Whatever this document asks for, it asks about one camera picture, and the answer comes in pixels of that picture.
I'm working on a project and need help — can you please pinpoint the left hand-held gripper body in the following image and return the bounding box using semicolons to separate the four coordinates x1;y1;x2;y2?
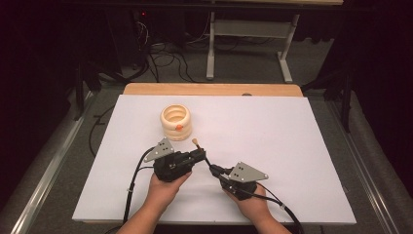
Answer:
143;136;197;183

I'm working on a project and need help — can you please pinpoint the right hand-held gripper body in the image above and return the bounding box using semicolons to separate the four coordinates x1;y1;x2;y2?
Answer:
219;161;270;202

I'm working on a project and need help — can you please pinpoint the black makeup brush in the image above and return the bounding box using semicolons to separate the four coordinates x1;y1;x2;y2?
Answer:
191;137;214;169

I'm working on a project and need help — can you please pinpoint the person's right hand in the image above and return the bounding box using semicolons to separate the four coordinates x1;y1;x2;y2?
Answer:
224;183;275;222

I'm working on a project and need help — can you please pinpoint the person's left hand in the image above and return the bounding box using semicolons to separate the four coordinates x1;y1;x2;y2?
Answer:
147;171;193;210

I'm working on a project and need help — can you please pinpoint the cream ribbed holder cup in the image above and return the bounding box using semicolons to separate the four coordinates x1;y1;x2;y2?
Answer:
159;103;193;142

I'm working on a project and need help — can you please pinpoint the white board sheet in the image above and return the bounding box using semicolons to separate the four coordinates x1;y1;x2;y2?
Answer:
71;94;357;225

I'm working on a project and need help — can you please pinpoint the wooden table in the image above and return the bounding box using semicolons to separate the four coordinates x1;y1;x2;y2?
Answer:
123;82;304;98

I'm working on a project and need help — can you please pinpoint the black metal stand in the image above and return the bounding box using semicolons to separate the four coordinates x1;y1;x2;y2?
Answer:
301;71;355;135
73;61;102;122

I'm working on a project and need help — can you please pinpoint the dark computer tower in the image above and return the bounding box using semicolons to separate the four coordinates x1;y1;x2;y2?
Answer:
104;9;151;71

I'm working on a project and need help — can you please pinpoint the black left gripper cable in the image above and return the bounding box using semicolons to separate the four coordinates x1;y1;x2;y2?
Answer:
122;146;157;225

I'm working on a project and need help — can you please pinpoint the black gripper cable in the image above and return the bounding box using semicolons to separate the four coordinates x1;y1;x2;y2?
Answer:
227;181;305;234
122;146;157;225

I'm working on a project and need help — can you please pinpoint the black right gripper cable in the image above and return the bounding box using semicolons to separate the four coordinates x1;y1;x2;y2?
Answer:
227;181;305;234

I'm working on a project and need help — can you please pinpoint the black floor cable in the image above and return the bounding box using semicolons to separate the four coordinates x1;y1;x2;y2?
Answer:
88;103;117;159

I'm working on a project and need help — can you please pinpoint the tangle of black floor cables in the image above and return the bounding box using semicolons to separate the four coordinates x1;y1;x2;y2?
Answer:
130;40;199;84

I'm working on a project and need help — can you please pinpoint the metal floor rail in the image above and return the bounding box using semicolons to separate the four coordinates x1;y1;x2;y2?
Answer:
9;91;95;234
326;99;413;234

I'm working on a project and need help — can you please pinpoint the white metal desk frame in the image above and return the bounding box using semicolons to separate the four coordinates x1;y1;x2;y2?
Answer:
206;10;302;84

